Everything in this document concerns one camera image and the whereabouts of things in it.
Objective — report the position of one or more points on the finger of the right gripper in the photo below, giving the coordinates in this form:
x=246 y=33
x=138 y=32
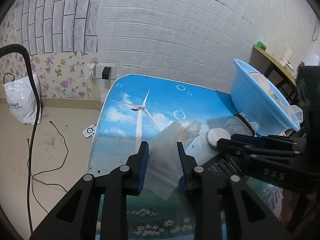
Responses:
x=272 y=161
x=262 y=140

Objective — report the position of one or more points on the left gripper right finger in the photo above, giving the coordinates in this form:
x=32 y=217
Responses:
x=226 y=208

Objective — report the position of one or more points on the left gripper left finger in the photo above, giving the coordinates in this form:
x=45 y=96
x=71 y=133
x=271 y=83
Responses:
x=97 y=199

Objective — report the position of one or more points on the white yarn bundle brown band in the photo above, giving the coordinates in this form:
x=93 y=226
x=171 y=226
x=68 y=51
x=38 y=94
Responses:
x=241 y=123

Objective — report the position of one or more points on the black rectangular bottle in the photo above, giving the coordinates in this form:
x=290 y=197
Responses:
x=223 y=166

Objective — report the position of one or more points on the clear bag of cotton swabs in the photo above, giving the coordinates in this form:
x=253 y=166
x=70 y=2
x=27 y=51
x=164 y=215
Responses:
x=164 y=169

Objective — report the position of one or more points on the round white cotton pad stack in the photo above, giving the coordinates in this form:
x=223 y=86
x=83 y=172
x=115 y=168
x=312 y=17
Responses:
x=215 y=134

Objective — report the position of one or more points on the light blue plastic basin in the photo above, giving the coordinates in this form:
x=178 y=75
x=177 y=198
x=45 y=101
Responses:
x=250 y=97

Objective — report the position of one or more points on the clear plastic box in basin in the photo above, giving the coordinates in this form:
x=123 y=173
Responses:
x=295 y=113

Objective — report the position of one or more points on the wooden side shelf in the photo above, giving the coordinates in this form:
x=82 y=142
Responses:
x=276 y=73

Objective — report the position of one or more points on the small white floor device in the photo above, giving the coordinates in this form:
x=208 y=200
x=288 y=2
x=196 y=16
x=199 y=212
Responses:
x=89 y=131

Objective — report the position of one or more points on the white cup on shelf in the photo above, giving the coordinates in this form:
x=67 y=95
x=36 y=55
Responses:
x=285 y=56

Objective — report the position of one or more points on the green box on shelf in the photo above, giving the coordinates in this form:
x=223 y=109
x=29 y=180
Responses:
x=261 y=45

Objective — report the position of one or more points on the white plastic shopping bag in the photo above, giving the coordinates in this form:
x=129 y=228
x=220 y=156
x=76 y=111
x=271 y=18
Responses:
x=20 y=98

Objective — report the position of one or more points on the white charger plug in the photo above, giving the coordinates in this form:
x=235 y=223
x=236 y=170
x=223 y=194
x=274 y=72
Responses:
x=91 y=69

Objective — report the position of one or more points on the black wall charger plug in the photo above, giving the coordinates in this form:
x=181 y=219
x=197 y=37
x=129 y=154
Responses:
x=106 y=73

